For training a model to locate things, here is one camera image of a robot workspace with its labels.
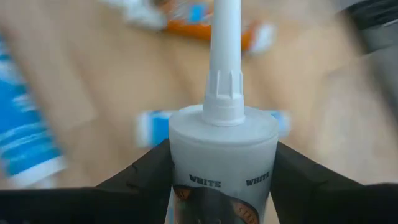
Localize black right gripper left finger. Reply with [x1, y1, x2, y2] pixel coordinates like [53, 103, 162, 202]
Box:
[0, 138, 174, 224]

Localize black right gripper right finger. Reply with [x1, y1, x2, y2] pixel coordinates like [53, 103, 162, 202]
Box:
[266, 141, 398, 224]

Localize blue white silicone tube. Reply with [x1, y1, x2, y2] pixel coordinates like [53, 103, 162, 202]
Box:
[136, 108, 292, 147]
[0, 34, 68, 189]

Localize orange white sealant tube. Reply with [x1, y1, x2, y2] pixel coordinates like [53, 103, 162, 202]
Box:
[164, 0, 280, 224]
[101, 0, 278, 54]

